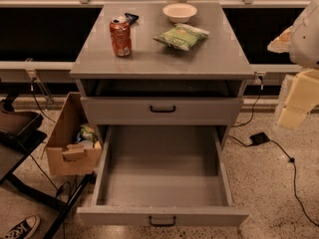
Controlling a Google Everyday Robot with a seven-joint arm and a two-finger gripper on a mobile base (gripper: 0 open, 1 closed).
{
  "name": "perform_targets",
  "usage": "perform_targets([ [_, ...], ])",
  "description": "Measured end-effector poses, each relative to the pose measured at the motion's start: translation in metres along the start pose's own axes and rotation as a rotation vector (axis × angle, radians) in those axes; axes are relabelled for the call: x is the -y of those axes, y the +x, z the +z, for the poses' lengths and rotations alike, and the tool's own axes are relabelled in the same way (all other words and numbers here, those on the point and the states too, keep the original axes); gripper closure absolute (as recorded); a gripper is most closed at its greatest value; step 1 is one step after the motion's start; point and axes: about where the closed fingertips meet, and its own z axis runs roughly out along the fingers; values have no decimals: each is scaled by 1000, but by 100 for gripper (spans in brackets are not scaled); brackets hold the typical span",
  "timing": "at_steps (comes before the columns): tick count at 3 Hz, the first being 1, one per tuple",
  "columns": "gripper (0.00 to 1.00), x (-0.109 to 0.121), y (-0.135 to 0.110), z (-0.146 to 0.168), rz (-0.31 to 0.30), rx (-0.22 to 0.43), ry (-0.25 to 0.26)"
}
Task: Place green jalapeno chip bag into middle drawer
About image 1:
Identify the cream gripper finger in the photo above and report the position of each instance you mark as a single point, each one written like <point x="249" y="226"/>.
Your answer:
<point x="302" y="98"/>

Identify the green jalapeno chip bag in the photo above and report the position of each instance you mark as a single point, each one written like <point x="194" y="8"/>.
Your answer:
<point x="182" y="37"/>

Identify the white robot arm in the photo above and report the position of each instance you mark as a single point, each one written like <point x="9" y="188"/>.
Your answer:
<point x="301" y="42"/>

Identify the grey drawer cabinet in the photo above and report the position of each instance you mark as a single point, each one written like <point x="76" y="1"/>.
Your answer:
<point x="214" y="68"/>

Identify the open grey bottom drawer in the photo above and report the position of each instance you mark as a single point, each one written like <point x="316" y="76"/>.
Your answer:
<point x="162" y="171"/>

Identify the closed grey upper drawer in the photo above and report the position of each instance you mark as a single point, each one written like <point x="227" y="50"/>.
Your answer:
<point x="189" y="111"/>

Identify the black power adapter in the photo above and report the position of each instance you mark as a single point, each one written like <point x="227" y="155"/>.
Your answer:
<point x="259" y="138"/>

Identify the white bowl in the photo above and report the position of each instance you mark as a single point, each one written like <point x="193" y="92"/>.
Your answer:
<point x="179" y="12"/>

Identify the dark blue snack wrapper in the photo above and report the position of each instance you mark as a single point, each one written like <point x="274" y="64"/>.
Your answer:
<point x="132" y="18"/>

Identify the orange soda can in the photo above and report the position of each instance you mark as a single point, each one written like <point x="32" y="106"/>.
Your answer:
<point x="120" y="31"/>

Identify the snack bags in box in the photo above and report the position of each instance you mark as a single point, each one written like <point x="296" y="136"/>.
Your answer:
<point x="87" y="137"/>

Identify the cardboard box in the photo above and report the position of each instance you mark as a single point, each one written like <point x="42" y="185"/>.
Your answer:
<point x="65" y="157"/>

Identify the dark folding table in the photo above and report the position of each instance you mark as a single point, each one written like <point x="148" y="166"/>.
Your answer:
<point x="19" y="137"/>

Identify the black and white sneaker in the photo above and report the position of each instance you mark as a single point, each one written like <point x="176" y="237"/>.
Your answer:
<point x="23" y="230"/>

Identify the black upper drawer handle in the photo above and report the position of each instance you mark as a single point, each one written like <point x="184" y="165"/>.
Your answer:
<point x="163" y="110"/>

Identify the black drawer handle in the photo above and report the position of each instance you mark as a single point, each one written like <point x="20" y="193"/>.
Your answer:
<point x="163" y="110"/>
<point x="162" y="221"/>

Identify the black bottom drawer handle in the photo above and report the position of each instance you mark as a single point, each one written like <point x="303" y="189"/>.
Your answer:
<point x="162" y="221"/>

